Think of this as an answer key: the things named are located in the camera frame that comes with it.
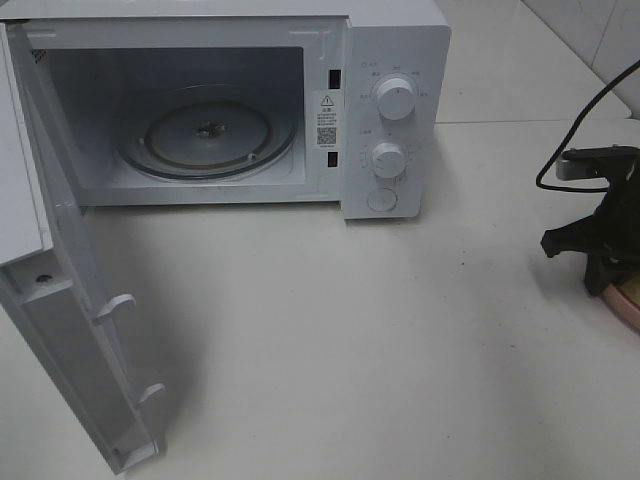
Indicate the pink round plate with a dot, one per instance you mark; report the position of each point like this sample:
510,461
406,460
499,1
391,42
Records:
621,307

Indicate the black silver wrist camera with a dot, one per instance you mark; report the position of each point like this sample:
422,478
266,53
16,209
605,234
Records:
614,163

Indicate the white microwave oven body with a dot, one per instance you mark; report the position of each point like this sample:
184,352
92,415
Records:
296,47

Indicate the white microwave door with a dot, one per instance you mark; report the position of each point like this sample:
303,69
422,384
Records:
63,132

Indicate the glass microwave turntable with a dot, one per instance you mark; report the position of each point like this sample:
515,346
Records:
206,132

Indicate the white warning label sticker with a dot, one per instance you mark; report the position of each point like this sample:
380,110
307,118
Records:
327,118

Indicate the lower white timer knob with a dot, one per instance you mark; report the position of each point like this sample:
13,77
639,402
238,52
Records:
388,160

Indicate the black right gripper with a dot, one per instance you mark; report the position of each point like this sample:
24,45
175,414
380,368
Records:
610,239

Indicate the toast sandwich with lettuce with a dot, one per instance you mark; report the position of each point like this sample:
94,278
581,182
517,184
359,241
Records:
631,291

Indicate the upper white power knob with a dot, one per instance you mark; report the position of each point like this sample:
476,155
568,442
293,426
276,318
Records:
395,97

